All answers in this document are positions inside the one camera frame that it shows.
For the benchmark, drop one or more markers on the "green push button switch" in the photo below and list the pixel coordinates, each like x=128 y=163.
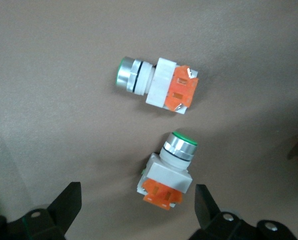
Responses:
x=166 y=175
x=159 y=85

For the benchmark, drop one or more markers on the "brown table mat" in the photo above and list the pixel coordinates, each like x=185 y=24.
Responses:
x=64 y=75

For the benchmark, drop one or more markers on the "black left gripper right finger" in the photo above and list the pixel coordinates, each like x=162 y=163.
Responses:
x=226 y=227

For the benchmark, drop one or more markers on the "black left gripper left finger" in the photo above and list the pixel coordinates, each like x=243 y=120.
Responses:
x=39 y=225

